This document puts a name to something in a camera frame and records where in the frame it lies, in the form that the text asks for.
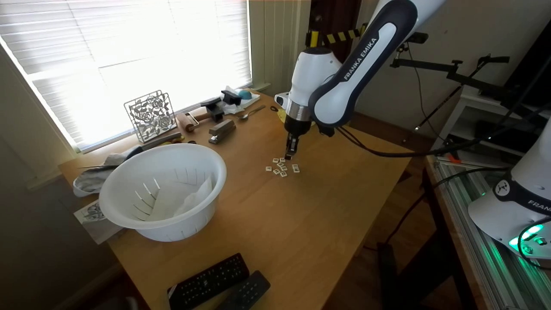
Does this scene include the patterned paper card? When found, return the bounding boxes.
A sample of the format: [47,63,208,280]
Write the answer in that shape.
[72,197,126,245]

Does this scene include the white window blind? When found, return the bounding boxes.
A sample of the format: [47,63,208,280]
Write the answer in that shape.
[0,0,255,154]

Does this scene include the grey cloth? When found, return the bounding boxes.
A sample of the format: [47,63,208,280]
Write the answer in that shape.
[72,149,146,199]

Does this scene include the aluminium robot mounting platform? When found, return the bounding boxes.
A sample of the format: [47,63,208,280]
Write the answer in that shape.
[427,152,551,310]

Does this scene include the brown wooden item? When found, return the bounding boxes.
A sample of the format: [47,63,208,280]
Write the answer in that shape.
[177,109,200,135]

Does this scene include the black camera on boom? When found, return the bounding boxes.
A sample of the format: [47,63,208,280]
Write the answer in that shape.
[401,30,430,46]

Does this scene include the white wire mesh holder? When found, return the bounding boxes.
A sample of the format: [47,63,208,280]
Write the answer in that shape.
[122,89,179,144]

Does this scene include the dark cabinet with hazard tape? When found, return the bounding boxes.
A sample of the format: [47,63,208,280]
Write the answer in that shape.
[307,0,381,58]

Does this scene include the white shelf unit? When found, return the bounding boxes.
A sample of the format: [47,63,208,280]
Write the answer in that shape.
[444,84,551,159]

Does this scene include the large black remote control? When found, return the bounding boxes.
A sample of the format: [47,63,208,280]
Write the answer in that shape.
[167,251,251,310]

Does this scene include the grey metal stapler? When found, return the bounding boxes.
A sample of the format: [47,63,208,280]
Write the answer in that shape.
[207,116,238,144]

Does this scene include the metal spoon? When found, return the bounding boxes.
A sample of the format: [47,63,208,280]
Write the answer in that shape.
[238,101,267,121]

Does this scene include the black hole punch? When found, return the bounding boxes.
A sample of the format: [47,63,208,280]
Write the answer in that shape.
[200,96,227,123]

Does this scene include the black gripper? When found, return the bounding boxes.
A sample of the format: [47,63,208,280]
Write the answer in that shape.
[286,116,308,161]

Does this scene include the white flat tray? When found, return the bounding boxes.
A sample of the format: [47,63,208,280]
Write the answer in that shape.
[226,90,263,116]

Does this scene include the small black remote control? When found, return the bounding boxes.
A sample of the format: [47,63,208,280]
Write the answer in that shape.
[217,270,272,310]

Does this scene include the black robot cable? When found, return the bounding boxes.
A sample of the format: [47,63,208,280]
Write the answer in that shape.
[336,125,479,159]

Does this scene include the white plastic bowl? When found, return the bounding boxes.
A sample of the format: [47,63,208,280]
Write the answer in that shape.
[98,140,229,244]

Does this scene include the black round tape dispenser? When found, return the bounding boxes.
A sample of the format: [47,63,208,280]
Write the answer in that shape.
[220,89,243,106]

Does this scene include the black loose cable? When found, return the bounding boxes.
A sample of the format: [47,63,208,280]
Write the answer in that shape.
[381,163,518,249]

